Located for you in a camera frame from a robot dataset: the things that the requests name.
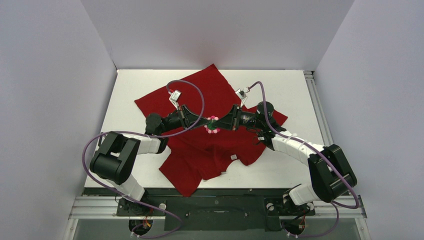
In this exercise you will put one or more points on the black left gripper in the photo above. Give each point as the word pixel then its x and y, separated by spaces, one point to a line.
pixel 183 113

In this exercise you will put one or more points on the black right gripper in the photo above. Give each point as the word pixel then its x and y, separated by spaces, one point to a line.
pixel 235 117

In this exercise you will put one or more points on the pink flower brooch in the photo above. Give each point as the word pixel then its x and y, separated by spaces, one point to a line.
pixel 210 127

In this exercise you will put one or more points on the red t-shirt garment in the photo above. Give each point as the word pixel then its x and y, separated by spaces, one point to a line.
pixel 197 155

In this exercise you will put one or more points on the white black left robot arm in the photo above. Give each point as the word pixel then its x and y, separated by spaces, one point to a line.
pixel 115 158

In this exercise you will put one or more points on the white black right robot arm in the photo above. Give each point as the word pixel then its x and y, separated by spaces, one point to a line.
pixel 330 173

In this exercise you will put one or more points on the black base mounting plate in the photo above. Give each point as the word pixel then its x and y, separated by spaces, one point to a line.
pixel 217 209

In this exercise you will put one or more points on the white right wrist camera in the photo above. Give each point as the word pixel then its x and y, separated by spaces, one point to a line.
pixel 242 94

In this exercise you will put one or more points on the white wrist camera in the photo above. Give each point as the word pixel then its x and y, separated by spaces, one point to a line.
pixel 173 98
pixel 242 94

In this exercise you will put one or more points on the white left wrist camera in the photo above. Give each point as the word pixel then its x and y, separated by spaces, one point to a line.
pixel 173 98

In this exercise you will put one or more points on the right side aluminium rail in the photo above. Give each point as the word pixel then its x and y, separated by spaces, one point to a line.
pixel 318 109

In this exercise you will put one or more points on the aluminium frame rail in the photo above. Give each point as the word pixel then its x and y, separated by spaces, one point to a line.
pixel 106 207

